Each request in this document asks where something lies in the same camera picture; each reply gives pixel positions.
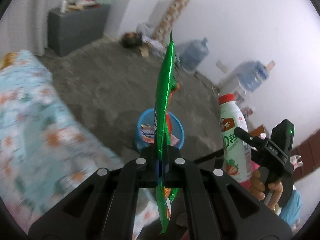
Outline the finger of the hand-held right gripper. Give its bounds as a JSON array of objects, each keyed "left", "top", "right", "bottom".
[
  {"left": 192, "top": 149, "right": 226, "bottom": 171},
  {"left": 234, "top": 127, "right": 266, "bottom": 151}
]

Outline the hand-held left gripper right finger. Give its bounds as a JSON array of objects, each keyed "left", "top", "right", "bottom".
[{"left": 162, "top": 146, "right": 293, "bottom": 240}]

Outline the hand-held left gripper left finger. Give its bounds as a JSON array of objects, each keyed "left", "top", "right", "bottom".
[{"left": 29, "top": 146, "right": 160, "bottom": 240}]

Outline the white milk bottle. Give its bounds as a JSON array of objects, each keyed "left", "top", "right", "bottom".
[{"left": 218, "top": 94, "right": 253, "bottom": 183}]

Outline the blue plastic bucket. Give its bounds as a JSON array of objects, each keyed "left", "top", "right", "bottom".
[{"left": 136, "top": 108, "right": 185, "bottom": 153}]

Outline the green snack packet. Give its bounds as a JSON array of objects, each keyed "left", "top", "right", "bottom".
[{"left": 153, "top": 30, "right": 181, "bottom": 235}]

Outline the person's right forearm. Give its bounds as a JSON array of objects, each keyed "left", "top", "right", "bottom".
[{"left": 279, "top": 190, "right": 303, "bottom": 228}]

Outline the person's right hand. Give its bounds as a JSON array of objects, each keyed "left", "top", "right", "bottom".
[{"left": 250, "top": 167, "right": 284, "bottom": 214}]

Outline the clear plastic bag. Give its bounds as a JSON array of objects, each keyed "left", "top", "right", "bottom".
[{"left": 239, "top": 105, "right": 257, "bottom": 120}]

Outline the dark red wooden furniture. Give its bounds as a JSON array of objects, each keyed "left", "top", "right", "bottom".
[{"left": 291, "top": 132, "right": 320, "bottom": 180}]

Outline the striped snack packet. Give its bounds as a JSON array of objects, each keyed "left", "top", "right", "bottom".
[{"left": 140, "top": 123, "right": 156, "bottom": 143}]

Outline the white water dispenser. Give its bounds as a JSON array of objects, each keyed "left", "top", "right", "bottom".
[{"left": 219, "top": 67, "right": 250, "bottom": 105}]

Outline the blue dispenser water jug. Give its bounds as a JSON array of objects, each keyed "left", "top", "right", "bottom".
[{"left": 236, "top": 60, "right": 270, "bottom": 92}]

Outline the blue floral blanket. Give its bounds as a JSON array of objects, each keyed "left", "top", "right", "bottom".
[{"left": 0, "top": 50, "right": 160, "bottom": 233}]

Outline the white plastic bag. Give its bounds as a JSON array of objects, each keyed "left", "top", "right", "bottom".
[{"left": 137, "top": 22, "right": 167, "bottom": 52}]

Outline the grey cabinet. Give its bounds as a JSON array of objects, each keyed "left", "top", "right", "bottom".
[{"left": 48, "top": 4, "right": 110, "bottom": 57}]

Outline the yellow snack packet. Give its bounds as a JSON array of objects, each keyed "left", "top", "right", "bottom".
[{"left": 0, "top": 52, "right": 19, "bottom": 69}]

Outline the pile of small clutter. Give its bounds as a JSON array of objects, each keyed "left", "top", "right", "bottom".
[{"left": 67, "top": 0, "right": 98, "bottom": 10}]

